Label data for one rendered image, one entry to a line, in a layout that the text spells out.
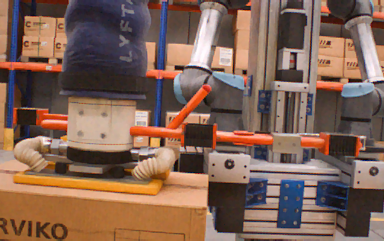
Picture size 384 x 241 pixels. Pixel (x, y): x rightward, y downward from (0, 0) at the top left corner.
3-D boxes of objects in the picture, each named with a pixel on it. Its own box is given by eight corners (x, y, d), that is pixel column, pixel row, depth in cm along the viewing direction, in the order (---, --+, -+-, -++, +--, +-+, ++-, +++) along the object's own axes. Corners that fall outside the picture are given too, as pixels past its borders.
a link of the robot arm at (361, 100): (333, 115, 170) (335, 80, 169) (355, 117, 177) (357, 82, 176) (358, 117, 159) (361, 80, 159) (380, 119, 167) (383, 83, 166)
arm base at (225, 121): (203, 133, 173) (204, 107, 173) (241, 135, 174) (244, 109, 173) (205, 136, 158) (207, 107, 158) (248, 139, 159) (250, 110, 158)
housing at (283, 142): (271, 152, 109) (273, 133, 109) (268, 149, 116) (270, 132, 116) (300, 154, 109) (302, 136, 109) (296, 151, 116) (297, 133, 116)
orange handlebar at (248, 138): (-2, 128, 113) (-2, 114, 113) (42, 122, 143) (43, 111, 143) (364, 154, 109) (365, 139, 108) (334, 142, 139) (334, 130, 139)
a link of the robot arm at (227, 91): (235, 110, 157) (238, 71, 157) (200, 107, 163) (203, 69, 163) (248, 110, 168) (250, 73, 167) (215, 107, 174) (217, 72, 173)
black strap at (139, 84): (44, 87, 103) (45, 69, 103) (75, 88, 127) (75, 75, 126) (139, 92, 102) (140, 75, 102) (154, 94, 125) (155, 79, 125)
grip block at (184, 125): (180, 147, 109) (181, 123, 109) (183, 143, 119) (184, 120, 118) (215, 149, 109) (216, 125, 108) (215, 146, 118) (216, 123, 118)
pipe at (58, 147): (16, 166, 103) (17, 142, 103) (53, 153, 128) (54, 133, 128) (158, 178, 102) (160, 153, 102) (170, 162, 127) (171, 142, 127)
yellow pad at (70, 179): (11, 183, 102) (12, 162, 101) (29, 175, 112) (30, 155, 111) (156, 196, 100) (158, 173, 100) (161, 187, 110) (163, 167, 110)
